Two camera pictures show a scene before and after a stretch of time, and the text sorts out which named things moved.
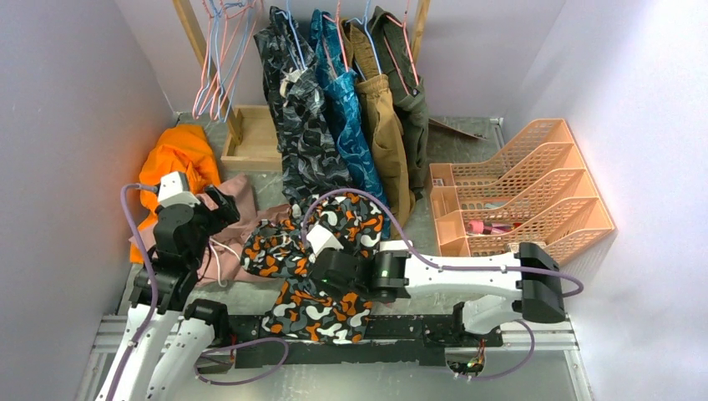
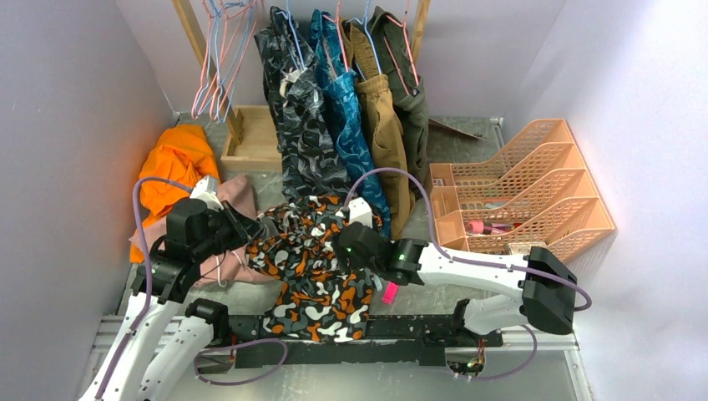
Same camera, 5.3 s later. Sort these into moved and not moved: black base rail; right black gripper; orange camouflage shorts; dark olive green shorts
Moved: right black gripper
Not moved: dark olive green shorts; orange camouflage shorts; black base rail
